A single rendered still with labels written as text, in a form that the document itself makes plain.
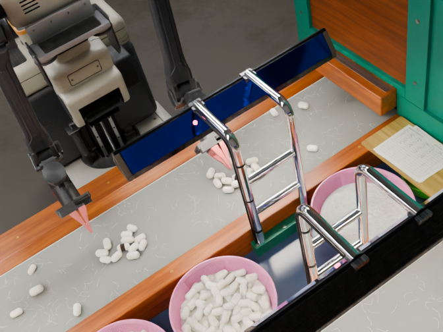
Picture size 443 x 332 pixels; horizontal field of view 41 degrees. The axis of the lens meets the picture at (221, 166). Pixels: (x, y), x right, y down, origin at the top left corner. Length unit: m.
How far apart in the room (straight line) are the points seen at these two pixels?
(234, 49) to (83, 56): 1.47
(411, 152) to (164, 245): 0.72
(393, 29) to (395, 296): 0.69
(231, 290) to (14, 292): 0.60
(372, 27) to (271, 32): 1.81
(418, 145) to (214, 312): 0.71
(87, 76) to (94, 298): 0.84
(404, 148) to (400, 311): 0.47
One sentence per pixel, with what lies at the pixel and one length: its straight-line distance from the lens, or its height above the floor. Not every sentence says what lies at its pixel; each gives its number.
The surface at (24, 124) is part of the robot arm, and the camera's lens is 1.58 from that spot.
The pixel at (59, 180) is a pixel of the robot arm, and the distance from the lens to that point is 1.57.
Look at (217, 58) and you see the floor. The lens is 3.38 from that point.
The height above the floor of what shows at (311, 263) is 0.92.
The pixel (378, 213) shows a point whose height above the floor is 0.73.
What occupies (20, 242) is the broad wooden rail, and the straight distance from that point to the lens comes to 1.80.
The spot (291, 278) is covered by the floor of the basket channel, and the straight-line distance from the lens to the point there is 1.57.
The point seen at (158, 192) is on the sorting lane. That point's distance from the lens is 1.76.
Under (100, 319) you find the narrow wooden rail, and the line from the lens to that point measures 1.55.
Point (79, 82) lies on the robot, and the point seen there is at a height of 0.82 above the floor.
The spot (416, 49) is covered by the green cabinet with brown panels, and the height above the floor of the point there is 1.03.
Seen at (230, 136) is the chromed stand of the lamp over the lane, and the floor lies 1.12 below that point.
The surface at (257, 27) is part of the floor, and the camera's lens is 3.55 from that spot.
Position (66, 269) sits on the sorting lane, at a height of 0.74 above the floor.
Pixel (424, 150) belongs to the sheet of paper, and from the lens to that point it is 1.68.
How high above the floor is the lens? 2.02
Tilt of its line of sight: 47 degrees down
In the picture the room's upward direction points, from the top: 17 degrees counter-clockwise
